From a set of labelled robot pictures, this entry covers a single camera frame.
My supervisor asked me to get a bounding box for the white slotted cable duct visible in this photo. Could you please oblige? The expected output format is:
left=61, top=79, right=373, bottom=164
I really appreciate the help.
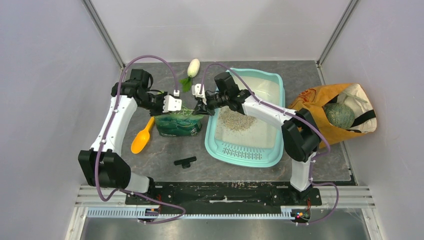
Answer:
left=87, top=207, right=295, bottom=220

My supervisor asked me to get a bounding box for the green litter bag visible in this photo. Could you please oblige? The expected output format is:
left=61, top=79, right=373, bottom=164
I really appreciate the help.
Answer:
left=154, top=107, right=204, bottom=137

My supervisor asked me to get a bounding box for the teal plastic litter box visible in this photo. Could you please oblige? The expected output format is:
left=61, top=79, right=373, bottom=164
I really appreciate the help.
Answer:
left=204, top=68, right=286, bottom=168

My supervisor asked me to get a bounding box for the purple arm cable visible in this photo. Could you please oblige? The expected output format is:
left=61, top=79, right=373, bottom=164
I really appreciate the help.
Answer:
left=94, top=54, right=187, bottom=226
left=198, top=62, right=340, bottom=226

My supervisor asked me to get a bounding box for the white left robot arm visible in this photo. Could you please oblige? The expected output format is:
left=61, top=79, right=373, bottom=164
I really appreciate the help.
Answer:
left=78, top=69, right=166, bottom=204

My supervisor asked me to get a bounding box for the green netted melon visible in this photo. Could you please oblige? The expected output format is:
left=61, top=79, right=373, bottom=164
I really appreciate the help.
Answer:
left=323, top=103, right=355, bottom=130

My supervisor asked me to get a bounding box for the black bag clip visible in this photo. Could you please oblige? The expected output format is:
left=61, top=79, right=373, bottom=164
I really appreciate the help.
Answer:
left=173, top=156, right=197, bottom=169

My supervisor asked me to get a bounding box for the orange cloth bag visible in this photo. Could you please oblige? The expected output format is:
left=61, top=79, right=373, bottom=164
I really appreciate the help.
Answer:
left=288, top=83, right=378, bottom=145

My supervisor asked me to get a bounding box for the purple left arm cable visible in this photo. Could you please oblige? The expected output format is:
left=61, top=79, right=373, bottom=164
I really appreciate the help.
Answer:
left=94, top=54, right=187, bottom=226

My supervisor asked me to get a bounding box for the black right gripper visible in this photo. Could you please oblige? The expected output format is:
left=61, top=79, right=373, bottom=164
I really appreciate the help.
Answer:
left=193, top=91, right=229, bottom=116

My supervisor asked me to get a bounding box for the orange plastic scoop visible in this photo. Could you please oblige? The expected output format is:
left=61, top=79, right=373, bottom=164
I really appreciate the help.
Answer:
left=130, top=116, right=155, bottom=154

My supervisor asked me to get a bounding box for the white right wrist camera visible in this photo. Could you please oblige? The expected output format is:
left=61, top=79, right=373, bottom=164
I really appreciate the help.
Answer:
left=191, top=83, right=206, bottom=100

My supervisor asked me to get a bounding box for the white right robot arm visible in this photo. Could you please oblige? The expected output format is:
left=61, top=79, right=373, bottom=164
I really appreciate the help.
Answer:
left=191, top=69, right=324, bottom=205

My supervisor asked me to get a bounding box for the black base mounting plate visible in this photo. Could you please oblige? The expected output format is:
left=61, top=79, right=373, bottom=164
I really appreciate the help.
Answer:
left=147, top=181, right=322, bottom=215

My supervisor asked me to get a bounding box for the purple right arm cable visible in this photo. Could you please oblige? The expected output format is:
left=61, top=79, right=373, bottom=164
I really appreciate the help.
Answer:
left=198, top=62, right=340, bottom=226

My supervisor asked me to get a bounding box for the grey litter granules pile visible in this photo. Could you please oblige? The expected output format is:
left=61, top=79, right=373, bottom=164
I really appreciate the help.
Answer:
left=218, top=107, right=257, bottom=132

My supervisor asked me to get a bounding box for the white toy radish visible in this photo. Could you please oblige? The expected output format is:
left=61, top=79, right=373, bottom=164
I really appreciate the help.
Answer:
left=179, top=58, right=201, bottom=93

